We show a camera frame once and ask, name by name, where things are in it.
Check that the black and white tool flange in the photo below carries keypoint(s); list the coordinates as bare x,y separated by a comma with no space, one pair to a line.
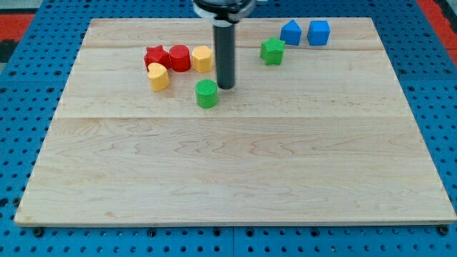
223,11

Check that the green cylinder block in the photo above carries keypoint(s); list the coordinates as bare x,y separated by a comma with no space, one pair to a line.
206,93

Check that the yellow hexagon block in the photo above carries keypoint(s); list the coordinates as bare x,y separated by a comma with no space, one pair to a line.
202,59

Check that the blue pentagon block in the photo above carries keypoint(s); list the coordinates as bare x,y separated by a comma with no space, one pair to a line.
291,33

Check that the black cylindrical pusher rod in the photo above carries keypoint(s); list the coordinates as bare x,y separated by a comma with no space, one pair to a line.
224,45

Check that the light wooden board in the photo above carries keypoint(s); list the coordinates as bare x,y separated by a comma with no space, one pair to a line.
326,138

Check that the red cylinder block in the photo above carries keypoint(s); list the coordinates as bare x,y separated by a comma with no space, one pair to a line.
180,58

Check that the blue cube block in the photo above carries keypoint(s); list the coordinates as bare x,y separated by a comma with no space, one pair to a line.
318,33

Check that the red star block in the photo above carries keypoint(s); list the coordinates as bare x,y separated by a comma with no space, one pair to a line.
157,54

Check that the yellow heart block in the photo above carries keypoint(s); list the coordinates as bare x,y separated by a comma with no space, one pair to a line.
158,76

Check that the green star block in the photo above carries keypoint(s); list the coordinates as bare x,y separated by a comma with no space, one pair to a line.
272,51

